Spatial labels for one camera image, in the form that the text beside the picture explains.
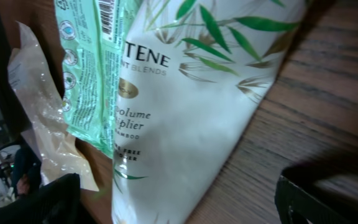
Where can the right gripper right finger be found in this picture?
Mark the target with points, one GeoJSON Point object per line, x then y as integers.
{"type": "Point", "coordinates": [298, 200]}

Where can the white cosmetic tube gold cap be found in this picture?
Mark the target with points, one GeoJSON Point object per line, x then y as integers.
{"type": "Point", "coordinates": [192, 75]}

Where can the beige mushroom pouch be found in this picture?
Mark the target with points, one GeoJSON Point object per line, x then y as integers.
{"type": "Point", "coordinates": [31, 81]}

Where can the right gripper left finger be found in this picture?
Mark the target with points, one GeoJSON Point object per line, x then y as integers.
{"type": "Point", "coordinates": [56, 202]}

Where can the teal snack packet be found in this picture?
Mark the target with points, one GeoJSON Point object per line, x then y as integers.
{"type": "Point", "coordinates": [92, 34]}

